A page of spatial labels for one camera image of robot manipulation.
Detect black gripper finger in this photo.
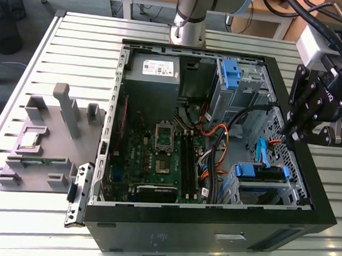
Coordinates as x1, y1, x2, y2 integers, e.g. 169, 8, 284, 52
283, 63, 317, 135
290, 119, 342, 147

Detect red orange power wire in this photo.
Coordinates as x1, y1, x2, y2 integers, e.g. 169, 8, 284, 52
268, 136, 286, 148

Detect blue data wire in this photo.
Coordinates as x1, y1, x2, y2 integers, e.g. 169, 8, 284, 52
255, 138, 272, 169

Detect hard disk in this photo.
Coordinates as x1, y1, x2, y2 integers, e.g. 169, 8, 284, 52
217, 161, 290, 207

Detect metal disk bay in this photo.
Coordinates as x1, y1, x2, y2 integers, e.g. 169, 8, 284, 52
228, 160, 314, 210

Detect blue drive cage latch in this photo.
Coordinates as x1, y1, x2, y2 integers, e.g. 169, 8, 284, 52
219, 58, 242, 92

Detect metal drive cage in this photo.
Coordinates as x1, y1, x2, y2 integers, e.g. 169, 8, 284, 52
207, 56, 277, 135

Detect black plastic fan housing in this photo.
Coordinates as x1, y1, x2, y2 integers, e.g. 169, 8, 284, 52
178, 56, 218, 101

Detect black RAM slot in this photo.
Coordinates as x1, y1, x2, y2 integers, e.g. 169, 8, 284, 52
185, 129, 203, 200
178, 128, 195, 200

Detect black PC case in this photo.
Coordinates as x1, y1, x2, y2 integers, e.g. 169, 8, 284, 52
81, 36, 342, 256

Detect metal socket cover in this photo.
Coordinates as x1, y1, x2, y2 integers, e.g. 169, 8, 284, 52
153, 119, 178, 157

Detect grey power supply unit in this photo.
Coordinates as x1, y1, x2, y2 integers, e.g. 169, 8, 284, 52
121, 52, 183, 131

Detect CPU socket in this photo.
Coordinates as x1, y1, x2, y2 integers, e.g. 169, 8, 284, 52
153, 157, 173, 175

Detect black graphics card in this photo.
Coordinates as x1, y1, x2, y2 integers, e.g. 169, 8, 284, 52
127, 182, 180, 205

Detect green motherboard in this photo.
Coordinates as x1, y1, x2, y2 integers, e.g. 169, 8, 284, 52
101, 112, 216, 208

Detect grey parts rack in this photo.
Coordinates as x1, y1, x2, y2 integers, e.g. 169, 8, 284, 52
0, 78, 109, 199

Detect green RAM stick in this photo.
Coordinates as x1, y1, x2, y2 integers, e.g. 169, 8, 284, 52
19, 156, 64, 167

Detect silver CPU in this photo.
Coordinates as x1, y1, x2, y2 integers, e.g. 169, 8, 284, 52
17, 130, 41, 149

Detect black mesh bin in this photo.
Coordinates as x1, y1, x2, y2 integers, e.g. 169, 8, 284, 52
0, 0, 28, 56

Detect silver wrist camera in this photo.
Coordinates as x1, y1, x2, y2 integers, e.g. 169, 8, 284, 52
294, 24, 342, 71

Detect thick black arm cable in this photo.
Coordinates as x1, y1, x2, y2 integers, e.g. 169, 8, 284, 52
257, 0, 342, 80

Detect orange yellow wire bundle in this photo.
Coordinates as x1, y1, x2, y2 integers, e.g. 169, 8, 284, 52
195, 100, 234, 186

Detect black cable bundle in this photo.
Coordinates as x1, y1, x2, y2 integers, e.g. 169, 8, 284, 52
206, 97, 279, 208

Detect metal expansion slot bracket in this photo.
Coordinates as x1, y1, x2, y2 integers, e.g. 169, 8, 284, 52
63, 160, 96, 229

